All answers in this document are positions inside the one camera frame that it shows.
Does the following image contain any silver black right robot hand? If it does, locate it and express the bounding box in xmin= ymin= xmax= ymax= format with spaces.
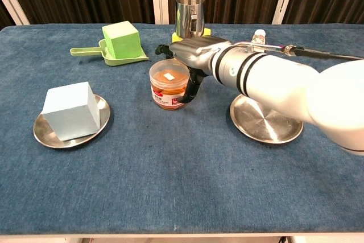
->
xmin=155 ymin=35 xmax=233 ymax=104

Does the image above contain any brown transparent cup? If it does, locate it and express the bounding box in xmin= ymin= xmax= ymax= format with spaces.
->
xmin=149 ymin=59 xmax=191 ymax=112

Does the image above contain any light blue cube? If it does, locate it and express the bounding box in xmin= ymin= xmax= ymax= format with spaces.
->
xmin=42 ymin=81 xmax=102 ymax=142

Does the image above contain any yellow square coaster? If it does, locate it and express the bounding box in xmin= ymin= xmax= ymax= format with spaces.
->
xmin=171 ymin=26 xmax=213 ymax=43

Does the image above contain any stainless steel cup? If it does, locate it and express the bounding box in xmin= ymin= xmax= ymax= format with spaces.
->
xmin=175 ymin=0 xmax=206 ymax=39

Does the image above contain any white toothpaste tube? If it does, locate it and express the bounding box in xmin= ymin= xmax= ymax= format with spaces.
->
xmin=251 ymin=29 xmax=267 ymax=45

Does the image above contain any green cube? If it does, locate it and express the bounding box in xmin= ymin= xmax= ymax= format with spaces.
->
xmin=101 ymin=20 xmax=142 ymax=61

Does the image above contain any steel plate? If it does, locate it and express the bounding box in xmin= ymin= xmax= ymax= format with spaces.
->
xmin=229 ymin=93 xmax=304 ymax=145
xmin=33 ymin=94 xmax=111 ymax=149

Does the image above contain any green plastic dustpan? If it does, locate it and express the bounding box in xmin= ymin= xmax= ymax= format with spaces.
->
xmin=69 ymin=39 xmax=150 ymax=67

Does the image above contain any blue tablecloth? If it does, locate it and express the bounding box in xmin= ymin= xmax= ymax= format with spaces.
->
xmin=0 ymin=23 xmax=364 ymax=237

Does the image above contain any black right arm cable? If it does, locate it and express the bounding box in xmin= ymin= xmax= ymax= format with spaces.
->
xmin=235 ymin=42 xmax=364 ymax=62

